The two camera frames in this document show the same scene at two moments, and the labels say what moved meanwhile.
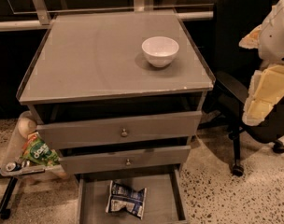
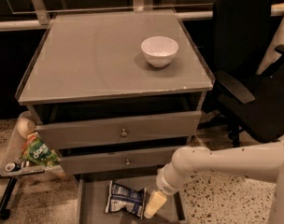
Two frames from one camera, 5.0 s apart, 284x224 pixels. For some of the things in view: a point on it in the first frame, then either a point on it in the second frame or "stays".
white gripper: (277, 44) -> (163, 185)
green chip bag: (35, 149) stays
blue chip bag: (121, 196) stays
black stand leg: (6, 199) stays
